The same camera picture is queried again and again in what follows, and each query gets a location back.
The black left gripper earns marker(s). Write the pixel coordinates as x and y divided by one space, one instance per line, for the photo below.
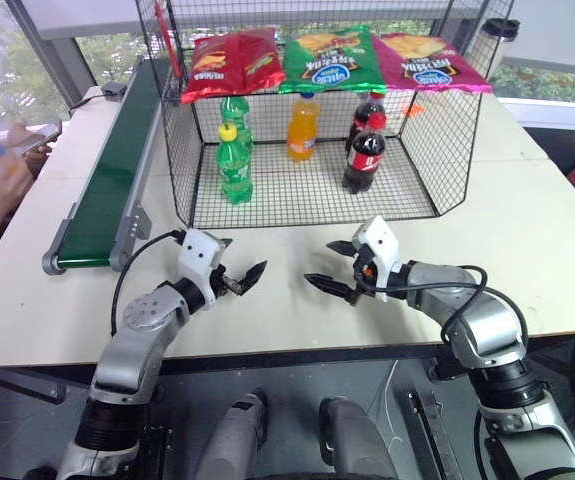
218 281

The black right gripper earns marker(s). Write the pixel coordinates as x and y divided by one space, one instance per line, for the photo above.
365 272

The silver smartphone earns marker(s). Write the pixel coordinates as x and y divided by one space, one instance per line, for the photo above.
39 135

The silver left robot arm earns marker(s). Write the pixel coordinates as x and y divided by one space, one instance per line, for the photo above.
134 350

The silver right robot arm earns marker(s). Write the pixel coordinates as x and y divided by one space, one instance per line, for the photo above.
487 320

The green belt conveyor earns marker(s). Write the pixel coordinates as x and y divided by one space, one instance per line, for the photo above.
102 190

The red rod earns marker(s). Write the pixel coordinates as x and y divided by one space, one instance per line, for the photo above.
169 45

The person's hand with phone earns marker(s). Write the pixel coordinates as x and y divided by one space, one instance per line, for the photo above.
19 132

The green soda bottle yellow cap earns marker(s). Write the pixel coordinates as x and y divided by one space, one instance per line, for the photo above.
234 170

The cola bottle red cap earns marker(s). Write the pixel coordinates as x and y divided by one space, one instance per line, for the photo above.
364 107
364 160

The grey rounded robot leg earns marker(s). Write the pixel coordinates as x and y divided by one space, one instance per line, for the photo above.
354 440
234 440

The orange tag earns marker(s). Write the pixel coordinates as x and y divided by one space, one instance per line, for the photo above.
415 110

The green chips bag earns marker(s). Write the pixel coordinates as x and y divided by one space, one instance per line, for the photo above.
332 55

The red chips bag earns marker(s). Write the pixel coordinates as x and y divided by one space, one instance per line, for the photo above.
207 70
262 55

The pink chips bag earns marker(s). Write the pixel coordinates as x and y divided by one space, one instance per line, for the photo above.
432 60

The black power adapter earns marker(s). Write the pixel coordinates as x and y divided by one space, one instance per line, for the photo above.
114 91

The silver tumbler black lid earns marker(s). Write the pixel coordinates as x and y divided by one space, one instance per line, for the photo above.
494 45

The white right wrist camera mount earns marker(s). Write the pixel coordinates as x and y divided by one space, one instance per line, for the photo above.
382 241

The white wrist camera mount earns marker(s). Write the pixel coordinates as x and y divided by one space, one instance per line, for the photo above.
198 252
382 241

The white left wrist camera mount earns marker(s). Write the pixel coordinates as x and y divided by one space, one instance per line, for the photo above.
198 252

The black floor rail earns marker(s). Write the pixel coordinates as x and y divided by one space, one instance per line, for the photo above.
434 435

